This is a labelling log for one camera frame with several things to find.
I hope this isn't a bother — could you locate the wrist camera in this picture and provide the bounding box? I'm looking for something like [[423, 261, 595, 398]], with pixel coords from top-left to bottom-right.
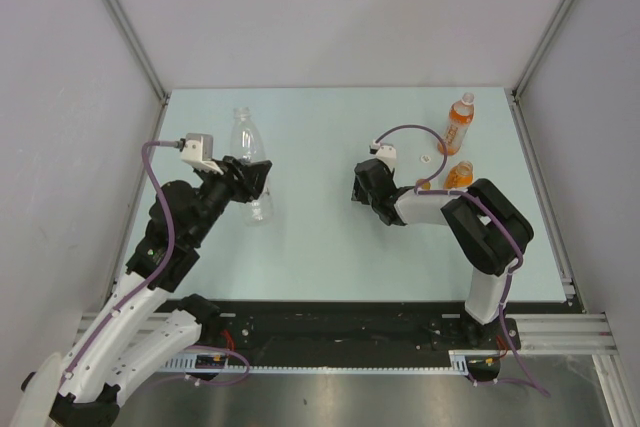
[[180, 133, 223, 175], [369, 140, 397, 173]]

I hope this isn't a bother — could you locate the large orange tea bottle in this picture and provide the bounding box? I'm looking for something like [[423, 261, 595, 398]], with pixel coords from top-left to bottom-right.
[[437, 92, 475, 156]]

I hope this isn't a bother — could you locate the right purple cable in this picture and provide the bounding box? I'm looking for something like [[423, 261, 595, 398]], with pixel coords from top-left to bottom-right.
[[374, 124, 551, 398]]

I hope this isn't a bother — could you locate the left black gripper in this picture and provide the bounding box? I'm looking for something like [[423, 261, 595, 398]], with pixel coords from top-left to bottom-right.
[[188, 155, 271, 245]]

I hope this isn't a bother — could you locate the left aluminium frame post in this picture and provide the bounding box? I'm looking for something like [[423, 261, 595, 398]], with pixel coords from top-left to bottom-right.
[[101, 0, 168, 104]]

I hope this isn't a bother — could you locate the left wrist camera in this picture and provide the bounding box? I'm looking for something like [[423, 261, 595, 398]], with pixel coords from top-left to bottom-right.
[[180, 133, 223, 175]]

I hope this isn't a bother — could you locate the white slotted cable duct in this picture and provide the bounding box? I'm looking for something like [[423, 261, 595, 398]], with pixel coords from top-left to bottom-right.
[[158, 351, 498, 376]]

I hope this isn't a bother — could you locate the right aluminium frame post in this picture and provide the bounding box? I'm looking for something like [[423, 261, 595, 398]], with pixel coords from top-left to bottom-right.
[[511, 0, 578, 101]]

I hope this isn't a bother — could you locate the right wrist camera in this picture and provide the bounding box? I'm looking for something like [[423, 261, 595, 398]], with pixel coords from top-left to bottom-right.
[[369, 140, 397, 173]]

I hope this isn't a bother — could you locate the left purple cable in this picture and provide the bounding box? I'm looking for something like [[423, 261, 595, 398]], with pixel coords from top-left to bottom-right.
[[64, 139, 189, 373]]

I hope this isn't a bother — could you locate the clear water bottle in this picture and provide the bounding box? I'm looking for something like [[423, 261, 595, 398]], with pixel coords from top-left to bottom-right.
[[230, 107, 274, 226]]

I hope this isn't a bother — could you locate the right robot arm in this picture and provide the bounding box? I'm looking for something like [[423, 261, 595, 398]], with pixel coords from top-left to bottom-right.
[[351, 159, 534, 348]]

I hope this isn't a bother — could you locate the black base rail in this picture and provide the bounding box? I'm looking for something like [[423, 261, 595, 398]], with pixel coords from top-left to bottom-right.
[[74, 299, 611, 368]]

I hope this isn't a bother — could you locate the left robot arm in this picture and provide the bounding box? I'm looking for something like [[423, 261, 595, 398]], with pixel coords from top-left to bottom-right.
[[12, 156, 272, 426]]

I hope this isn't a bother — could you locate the aluminium frame post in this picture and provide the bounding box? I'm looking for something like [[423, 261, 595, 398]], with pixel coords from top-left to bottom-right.
[[101, 0, 168, 104], [511, 0, 578, 101]]

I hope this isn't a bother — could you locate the small orange juice bottle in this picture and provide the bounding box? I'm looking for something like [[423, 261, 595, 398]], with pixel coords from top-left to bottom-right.
[[443, 161, 474, 190]]

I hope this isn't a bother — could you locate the purple cable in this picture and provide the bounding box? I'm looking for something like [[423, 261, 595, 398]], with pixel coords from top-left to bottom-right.
[[374, 124, 551, 398], [64, 139, 189, 373]]

